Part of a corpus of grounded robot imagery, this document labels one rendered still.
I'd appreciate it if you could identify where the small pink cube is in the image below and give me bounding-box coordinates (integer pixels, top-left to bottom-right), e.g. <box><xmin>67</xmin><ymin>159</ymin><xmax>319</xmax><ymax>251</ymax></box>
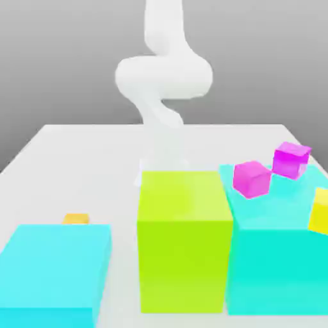
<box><xmin>233</xmin><ymin>160</ymin><xmax>272</xmax><ymax>200</ymax></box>

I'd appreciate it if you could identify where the small orange cube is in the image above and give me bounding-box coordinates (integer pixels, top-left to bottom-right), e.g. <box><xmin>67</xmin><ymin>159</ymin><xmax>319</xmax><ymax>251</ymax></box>
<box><xmin>62</xmin><ymin>213</ymin><xmax>90</xmax><ymax>226</ymax></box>

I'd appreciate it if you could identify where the small magenta cube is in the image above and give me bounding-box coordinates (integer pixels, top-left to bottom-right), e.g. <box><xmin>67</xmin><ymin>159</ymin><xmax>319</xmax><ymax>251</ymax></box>
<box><xmin>272</xmin><ymin>141</ymin><xmax>313</xmax><ymax>181</ymax></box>

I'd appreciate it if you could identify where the small yellow cube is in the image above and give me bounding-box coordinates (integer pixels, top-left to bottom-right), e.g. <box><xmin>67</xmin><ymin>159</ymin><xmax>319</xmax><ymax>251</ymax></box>
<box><xmin>307</xmin><ymin>187</ymin><xmax>328</xmax><ymax>235</ymax></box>

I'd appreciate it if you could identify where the large lime green box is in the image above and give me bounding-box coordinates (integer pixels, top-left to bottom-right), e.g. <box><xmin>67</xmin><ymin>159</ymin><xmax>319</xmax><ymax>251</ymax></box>
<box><xmin>136</xmin><ymin>170</ymin><xmax>234</xmax><ymax>314</ymax></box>

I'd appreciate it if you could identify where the large turquoise box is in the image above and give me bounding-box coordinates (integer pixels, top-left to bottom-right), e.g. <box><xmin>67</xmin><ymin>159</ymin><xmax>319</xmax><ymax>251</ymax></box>
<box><xmin>218</xmin><ymin>163</ymin><xmax>328</xmax><ymax>316</ymax></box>

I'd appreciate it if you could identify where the large cyan box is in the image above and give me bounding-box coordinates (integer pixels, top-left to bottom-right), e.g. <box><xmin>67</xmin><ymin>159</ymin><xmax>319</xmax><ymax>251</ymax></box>
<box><xmin>0</xmin><ymin>224</ymin><xmax>113</xmax><ymax>328</ymax></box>

